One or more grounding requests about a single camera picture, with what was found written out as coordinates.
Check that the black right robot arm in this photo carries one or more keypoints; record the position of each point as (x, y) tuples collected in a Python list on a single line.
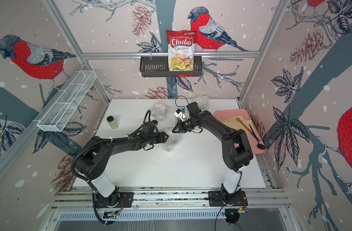
[(236, 149)]

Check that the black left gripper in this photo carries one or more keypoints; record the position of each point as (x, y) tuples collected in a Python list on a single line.
[(162, 137)]

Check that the bubble wrap sheet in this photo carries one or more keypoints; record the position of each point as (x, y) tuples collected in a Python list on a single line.
[(202, 101), (159, 112), (172, 140)]

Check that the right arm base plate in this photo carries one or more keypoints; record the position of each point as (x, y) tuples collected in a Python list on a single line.
[(222, 198)]

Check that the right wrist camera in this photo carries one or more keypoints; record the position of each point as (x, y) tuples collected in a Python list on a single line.
[(192, 109)]

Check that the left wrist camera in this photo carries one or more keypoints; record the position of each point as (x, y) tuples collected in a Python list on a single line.
[(150, 127)]

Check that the white mesh wall shelf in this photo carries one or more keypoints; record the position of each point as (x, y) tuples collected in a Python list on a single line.
[(68, 100)]

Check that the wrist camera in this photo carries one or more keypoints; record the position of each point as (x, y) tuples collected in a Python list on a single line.
[(150, 127), (192, 109)]

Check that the pink plastic tray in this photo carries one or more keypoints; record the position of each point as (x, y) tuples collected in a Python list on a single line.
[(226, 114)]

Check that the black wire wall basket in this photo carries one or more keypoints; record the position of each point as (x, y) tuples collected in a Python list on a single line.
[(158, 67)]

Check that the glass jar black lid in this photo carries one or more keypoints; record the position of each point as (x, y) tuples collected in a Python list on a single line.
[(112, 122)]

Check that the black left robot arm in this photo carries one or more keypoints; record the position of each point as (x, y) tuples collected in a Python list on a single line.
[(90, 164)]

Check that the red cassava chips bag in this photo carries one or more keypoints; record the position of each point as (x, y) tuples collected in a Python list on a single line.
[(181, 47)]

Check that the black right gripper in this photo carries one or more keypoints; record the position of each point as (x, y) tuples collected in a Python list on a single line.
[(180, 126)]

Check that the gold spoon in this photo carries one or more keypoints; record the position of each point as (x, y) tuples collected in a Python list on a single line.
[(246, 125)]

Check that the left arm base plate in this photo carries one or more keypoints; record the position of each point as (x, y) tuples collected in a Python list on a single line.
[(116, 200)]

